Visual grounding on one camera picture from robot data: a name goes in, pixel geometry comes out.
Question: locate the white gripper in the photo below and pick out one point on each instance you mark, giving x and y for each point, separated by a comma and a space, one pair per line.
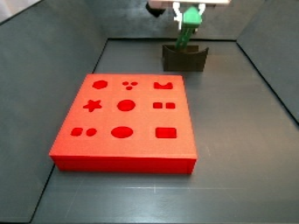
162, 4

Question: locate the green three prong object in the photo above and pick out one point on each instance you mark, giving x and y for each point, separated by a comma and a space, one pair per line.
191, 21

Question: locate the black curved fixture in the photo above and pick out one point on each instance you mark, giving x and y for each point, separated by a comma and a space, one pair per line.
186, 60

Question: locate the red shape sorter block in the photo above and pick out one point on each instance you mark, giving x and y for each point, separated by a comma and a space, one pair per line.
128, 125

